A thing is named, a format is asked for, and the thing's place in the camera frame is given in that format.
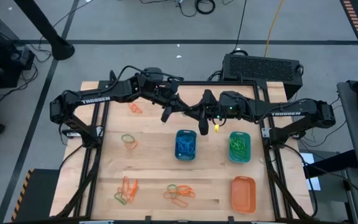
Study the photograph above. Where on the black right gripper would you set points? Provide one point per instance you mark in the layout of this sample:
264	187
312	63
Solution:
235	105

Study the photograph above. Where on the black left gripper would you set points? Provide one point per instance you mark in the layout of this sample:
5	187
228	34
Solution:
168	93

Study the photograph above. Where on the blue plastic basket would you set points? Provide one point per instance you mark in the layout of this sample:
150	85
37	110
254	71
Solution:
179	157

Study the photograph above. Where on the orange rubber band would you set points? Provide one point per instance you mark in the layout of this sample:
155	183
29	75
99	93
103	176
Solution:
166	195
132	147
179	200
135	186
186	187
125	180
131	105

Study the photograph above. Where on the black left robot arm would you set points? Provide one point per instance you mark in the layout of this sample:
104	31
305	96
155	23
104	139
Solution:
95	99

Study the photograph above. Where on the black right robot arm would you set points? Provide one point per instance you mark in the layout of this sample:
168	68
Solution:
287	110

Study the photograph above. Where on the yellow tape tag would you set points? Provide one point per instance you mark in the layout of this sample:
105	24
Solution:
217	127

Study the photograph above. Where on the green plastic basket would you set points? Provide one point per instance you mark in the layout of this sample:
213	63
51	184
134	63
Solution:
249	157

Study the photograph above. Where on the black mesh computer case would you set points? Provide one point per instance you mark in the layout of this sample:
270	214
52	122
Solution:
259	70

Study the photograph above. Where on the orange plastic basket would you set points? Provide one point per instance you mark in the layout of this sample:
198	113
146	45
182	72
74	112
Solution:
243	196

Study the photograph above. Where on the white sheet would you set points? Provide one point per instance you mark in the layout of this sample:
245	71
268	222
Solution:
310	183

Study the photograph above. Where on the black pole stand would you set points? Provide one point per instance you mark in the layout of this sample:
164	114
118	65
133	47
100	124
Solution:
59	48

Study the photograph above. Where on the grey desk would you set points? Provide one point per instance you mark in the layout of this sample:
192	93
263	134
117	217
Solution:
357	140

